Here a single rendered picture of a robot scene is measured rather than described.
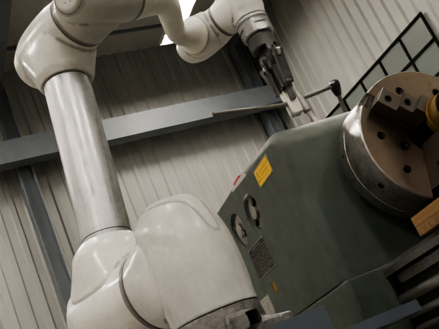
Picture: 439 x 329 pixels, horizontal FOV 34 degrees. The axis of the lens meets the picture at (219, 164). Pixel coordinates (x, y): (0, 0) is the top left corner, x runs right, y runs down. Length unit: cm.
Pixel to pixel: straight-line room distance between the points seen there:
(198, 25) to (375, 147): 67
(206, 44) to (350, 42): 1033
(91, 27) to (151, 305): 61
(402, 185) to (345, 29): 1084
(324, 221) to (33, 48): 73
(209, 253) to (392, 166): 55
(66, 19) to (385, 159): 72
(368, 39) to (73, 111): 1061
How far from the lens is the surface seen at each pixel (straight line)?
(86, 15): 149
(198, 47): 199
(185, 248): 117
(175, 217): 119
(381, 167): 155
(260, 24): 192
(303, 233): 170
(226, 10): 197
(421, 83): 171
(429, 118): 155
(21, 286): 1182
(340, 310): 167
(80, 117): 148
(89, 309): 133
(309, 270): 174
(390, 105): 159
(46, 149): 1204
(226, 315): 115
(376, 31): 1180
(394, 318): 111
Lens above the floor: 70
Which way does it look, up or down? 18 degrees up
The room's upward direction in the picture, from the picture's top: 24 degrees counter-clockwise
